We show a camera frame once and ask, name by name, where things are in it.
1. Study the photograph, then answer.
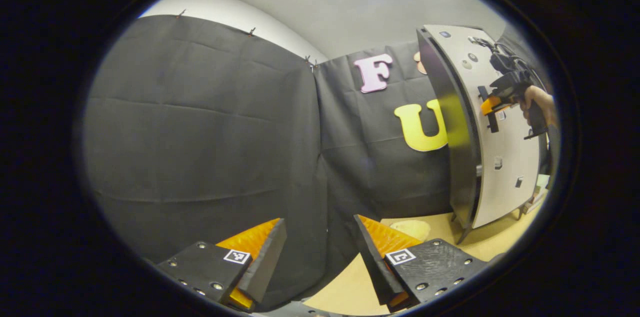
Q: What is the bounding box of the light grey cabinet door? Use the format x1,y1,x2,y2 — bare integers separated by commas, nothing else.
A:
424,24,543,230

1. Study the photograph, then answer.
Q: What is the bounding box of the black backdrop cloth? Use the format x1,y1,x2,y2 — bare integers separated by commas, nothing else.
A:
80,14,551,310

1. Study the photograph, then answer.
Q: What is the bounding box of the pale yellow round bread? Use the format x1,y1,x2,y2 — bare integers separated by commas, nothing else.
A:
390,219,432,242

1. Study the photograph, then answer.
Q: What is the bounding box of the dark grey cabinet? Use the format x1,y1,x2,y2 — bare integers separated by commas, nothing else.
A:
416,26,531,246

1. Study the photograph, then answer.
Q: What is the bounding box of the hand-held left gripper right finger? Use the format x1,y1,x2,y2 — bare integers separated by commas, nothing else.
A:
353,214,489,314

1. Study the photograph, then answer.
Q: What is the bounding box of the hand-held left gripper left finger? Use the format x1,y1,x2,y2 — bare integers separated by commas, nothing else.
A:
154,217,289,314

